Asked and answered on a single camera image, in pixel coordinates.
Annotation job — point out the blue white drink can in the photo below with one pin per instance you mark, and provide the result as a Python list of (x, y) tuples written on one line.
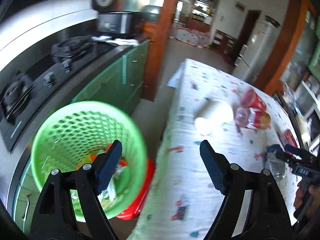
[(276, 166)]

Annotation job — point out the clear plastic bottle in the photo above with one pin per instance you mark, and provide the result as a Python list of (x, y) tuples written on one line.
[(110, 192)]

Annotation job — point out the person's right hand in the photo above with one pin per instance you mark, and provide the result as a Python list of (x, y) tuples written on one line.
[(314, 192)]

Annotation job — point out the green plastic mesh trash basket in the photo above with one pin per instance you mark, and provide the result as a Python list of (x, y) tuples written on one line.
[(75, 134)]

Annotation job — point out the red soda can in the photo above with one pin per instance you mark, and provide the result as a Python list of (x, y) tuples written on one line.
[(286, 137)]

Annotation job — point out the white refrigerator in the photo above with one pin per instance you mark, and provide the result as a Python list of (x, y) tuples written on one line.
[(254, 54)]

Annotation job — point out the red paper cup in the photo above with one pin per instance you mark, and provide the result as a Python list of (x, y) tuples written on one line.
[(251, 99)]

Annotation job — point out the black gas stove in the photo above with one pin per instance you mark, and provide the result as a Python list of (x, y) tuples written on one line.
[(22, 97)]

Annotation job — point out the green wall cabinet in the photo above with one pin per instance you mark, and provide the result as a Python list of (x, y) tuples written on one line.
[(314, 62)]

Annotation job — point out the red orange labelled drink bottle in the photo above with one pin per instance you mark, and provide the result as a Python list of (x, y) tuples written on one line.
[(252, 118)]

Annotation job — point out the glass door wooden frame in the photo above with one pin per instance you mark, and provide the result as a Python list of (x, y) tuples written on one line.
[(157, 20)]

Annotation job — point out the black rice cooker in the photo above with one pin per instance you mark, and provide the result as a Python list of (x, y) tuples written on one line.
[(118, 24)]

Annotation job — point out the white cartoon print tablecloth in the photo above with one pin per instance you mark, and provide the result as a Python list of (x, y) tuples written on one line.
[(182, 202)]

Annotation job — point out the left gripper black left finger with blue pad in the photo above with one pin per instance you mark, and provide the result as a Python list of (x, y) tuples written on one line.
[(54, 216)]

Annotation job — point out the white microwave oven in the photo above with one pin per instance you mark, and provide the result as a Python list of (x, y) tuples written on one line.
[(311, 137)]

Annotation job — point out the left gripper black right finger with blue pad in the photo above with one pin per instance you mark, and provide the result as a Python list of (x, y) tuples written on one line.
[(267, 216)]

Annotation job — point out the red plastic stool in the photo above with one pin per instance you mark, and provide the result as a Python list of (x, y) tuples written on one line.
[(134, 210)]

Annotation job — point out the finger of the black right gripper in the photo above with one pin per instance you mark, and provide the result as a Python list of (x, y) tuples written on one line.
[(287, 158), (304, 154)]

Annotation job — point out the white paper cup green logo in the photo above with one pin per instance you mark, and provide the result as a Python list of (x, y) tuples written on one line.
[(212, 115)]

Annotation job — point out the white cloth on counter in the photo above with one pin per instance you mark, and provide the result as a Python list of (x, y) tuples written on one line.
[(116, 41)]

